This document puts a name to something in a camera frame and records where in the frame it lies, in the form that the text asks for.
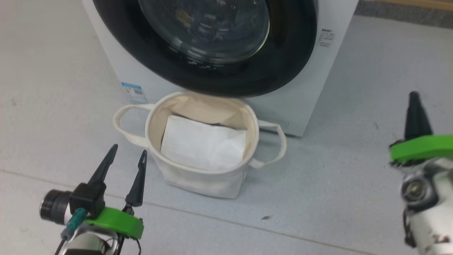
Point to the white folded cloth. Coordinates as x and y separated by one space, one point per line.
201 141

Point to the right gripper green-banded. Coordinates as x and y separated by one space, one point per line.
424 148

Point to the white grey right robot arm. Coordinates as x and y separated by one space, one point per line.
431 232

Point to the cream canvas laundry basket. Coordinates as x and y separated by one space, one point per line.
198 182

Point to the blue energy label sticker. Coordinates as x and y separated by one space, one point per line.
134 92

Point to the black printed text label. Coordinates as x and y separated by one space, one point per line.
326 37

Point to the white front-load washing machine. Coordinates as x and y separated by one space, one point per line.
304 106

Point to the black round glass washer door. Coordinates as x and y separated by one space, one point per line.
290 53

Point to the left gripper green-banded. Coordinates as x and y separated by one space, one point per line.
116 221

